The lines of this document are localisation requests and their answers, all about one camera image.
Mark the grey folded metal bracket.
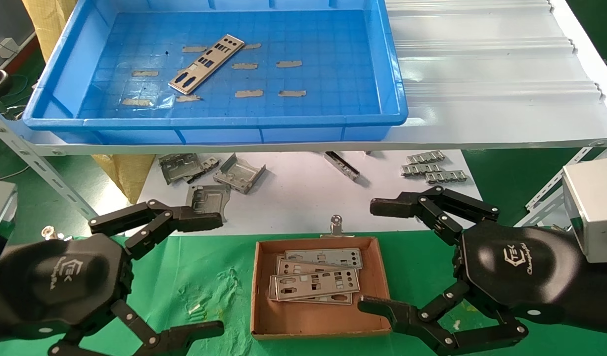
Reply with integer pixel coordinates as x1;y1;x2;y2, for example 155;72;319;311
158;153;205;185

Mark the shallow cardboard box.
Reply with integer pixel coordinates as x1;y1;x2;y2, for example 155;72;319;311
250;236;395;340

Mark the clear plastic film patch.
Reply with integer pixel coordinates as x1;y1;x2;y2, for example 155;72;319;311
120;79;178;109

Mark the silver binder clip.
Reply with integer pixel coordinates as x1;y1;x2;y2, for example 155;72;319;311
41;226;74;241
321;215;354;239

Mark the grey metal tray part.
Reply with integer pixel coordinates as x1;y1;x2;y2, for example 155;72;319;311
213;153;267;194

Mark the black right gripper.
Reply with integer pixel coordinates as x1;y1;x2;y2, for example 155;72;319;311
358;185;607;356

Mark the white lower board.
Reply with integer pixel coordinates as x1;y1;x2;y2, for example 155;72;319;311
125;150;491;237

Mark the green table cloth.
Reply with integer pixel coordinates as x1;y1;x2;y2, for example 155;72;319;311
0;232;607;356

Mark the blue plastic tray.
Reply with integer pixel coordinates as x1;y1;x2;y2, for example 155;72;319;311
22;0;409;145

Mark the silver connector strip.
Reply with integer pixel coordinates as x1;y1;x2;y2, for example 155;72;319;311
425;170;469;184
407;150;446;164
401;163;443;177

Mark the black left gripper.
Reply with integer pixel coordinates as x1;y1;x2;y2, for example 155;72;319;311
0;200;225;356

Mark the yellow woven sack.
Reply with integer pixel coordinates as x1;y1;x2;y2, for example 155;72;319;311
22;0;156;204

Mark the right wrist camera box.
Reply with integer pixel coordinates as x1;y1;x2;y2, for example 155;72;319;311
562;157;607;264

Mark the grey stamped metal plate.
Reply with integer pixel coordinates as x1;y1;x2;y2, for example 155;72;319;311
186;184;231;221

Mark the white slotted steel shelf leg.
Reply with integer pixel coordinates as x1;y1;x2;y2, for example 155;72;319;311
0;101;98;221
525;147;607;228

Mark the dark metal rail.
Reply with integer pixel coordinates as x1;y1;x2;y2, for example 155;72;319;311
324;151;361;181

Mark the silver slotted shield plate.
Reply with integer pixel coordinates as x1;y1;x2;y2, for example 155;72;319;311
168;34;245;95
269;270;361;302
285;247;364;270
275;255;359;277
269;292;353;306

